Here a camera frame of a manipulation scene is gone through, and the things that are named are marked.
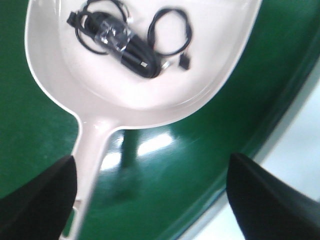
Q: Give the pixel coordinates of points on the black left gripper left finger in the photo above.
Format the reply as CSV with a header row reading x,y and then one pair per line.
x,y
39,210

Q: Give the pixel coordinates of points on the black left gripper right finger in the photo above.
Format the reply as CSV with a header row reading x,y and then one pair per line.
x,y
266,208

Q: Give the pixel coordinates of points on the beige plastic dustpan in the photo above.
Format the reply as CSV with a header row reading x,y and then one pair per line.
x,y
105,97

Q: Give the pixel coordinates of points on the white outer conveyor rim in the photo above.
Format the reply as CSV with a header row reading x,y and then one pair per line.
x,y
291,154

